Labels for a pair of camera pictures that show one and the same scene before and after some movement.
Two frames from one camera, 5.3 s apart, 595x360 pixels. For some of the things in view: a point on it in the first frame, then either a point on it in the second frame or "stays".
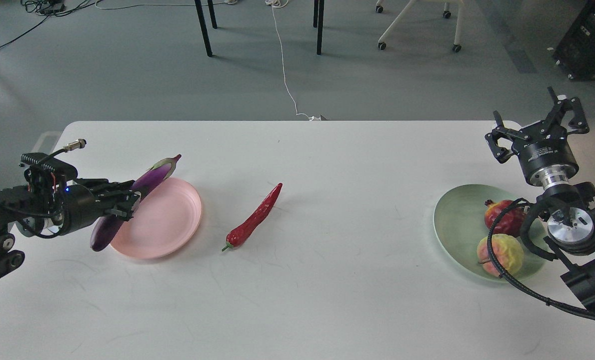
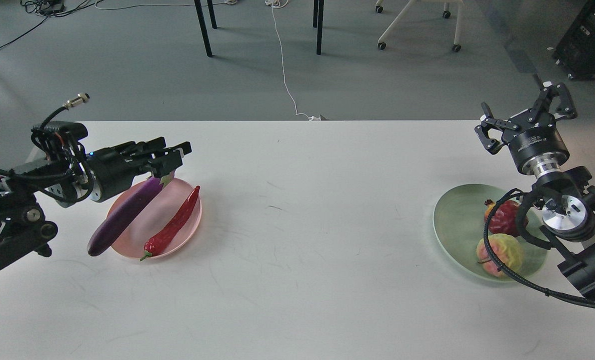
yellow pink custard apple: (507, 251) stays
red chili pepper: (239, 235) to (155, 245)
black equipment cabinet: (588, 50) stays
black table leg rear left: (212, 14) stays
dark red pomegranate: (510, 223) stays
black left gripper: (83, 201) to (112, 172)
